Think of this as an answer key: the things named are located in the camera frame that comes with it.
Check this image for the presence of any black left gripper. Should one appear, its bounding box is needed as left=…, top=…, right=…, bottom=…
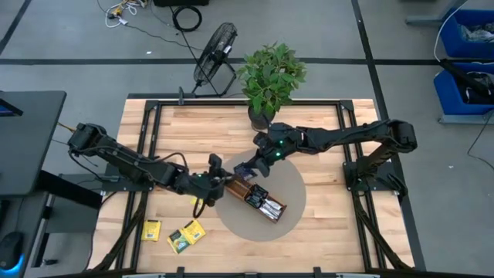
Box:
left=187, top=153, right=237, bottom=208

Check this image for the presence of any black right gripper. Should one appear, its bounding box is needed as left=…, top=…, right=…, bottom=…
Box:
left=244, top=123, right=294, bottom=179

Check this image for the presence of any green yellow tea packet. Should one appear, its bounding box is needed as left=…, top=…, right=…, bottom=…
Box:
left=166, top=229, right=191, bottom=255

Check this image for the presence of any wooden tea organizer box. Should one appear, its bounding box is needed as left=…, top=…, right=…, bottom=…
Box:
left=225, top=174, right=288, bottom=225

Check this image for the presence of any round grey placemat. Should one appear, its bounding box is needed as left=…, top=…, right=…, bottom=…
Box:
left=214, top=149, right=308, bottom=243

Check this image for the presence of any green potted plant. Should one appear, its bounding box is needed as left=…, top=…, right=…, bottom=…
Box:
left=236, top=41, right=308, bottom=131

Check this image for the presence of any black floor fan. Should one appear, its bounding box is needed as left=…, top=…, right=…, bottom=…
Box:
left=191, top=22, right=239, bottom=99

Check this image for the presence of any black case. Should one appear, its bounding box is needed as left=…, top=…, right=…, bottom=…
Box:
left=153, top=0, right=210, bottom=8

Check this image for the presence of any black desk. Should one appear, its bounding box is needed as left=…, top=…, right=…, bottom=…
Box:
left=0, top=90, right=103, bottom=278

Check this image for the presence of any blue storage bin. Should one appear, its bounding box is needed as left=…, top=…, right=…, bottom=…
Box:
left=439, top=8, right=494, bottom=59
left=432, top=61, right=494, bottom=116

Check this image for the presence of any black computer mouse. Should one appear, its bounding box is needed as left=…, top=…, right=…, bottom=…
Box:
left=0, top=230, right=25, bottom=271

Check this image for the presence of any laptop screen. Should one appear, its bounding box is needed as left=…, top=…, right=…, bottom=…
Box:
left=0, top=98, right=24, bottom=118

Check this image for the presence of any black metal table frame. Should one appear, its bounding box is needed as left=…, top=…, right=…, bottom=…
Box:
left=87, top=98, right=416, bottom=276

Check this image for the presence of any black coiled cable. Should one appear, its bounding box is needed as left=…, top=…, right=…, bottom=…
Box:
left=171, top=5, right=203, bottom=32

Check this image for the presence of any white cable bundle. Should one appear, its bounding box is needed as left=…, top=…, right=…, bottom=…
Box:
left=103, top=0, right=148, bottom=29

